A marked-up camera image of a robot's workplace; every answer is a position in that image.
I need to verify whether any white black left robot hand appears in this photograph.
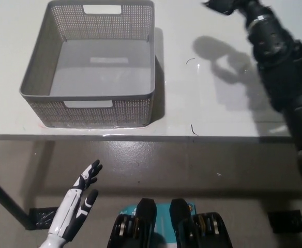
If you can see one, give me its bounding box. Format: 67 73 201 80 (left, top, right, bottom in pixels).
48 159 103 242

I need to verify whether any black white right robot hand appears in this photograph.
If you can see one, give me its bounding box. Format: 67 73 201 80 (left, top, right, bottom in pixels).
201 0 247 16

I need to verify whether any black table foot plate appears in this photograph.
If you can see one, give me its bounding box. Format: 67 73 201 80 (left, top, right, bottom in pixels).
28 206 59 229
267 211 302 234

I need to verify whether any black metal table leg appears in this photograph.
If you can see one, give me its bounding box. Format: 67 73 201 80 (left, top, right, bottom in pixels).
0 170 28 230

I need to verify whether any gray perforated plastic basket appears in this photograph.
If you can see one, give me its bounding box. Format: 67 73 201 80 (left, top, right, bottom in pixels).
19 0 156 128

